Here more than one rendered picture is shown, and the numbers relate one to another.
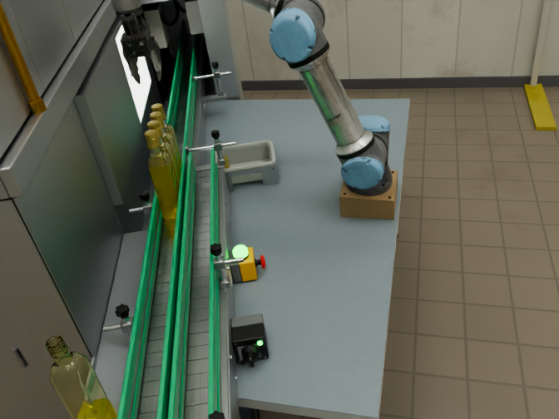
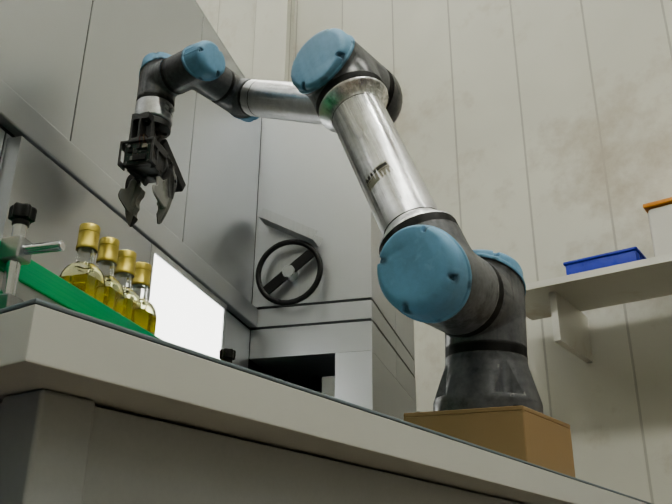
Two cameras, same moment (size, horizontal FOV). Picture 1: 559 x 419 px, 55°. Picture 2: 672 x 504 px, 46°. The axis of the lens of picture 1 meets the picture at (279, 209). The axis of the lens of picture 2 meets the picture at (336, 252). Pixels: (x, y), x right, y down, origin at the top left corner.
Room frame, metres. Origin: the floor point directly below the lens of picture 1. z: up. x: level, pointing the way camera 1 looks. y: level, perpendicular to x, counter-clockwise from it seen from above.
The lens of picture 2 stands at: (0.33, -0.41, 0.61)
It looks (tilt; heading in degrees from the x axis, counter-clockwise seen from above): 23 degrees up; 17
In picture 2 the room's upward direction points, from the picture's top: 1 degrees clockwise
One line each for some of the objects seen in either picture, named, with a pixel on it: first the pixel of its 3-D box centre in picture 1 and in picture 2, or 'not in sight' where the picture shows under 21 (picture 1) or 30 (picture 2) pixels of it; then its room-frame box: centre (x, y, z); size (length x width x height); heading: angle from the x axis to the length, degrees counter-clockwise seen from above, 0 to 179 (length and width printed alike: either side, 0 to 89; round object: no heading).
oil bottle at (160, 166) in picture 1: (165, 184); (75, 327); (1.35, 0.32, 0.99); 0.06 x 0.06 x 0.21; 0
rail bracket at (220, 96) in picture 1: (214, 88); not in sight; (2.24, 0.21, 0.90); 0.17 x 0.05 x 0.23; 91
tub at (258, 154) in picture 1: (245, 165); not in sight; (1.72, 0.10, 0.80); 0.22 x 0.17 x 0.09; 91
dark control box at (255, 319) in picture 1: (249, 338); not in sight; (0.89, 0.12, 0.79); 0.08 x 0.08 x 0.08; 1
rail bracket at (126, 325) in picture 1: (120, 330); not in sight; (0.84, 0.39, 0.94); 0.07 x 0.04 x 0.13; 91
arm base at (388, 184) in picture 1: (368, 169); (486, 384); (1.44, -0.30, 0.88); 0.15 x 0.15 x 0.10
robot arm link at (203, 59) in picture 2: not in sight; (199, 70); (1.49, 0.22, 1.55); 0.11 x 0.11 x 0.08; 70
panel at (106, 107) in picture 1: (123, 88); (133, 313); (1.74, 0.46, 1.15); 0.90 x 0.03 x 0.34; 1
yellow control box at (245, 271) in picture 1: (244, 265); not in sight; (1.17, 0.12, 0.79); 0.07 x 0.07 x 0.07; 1
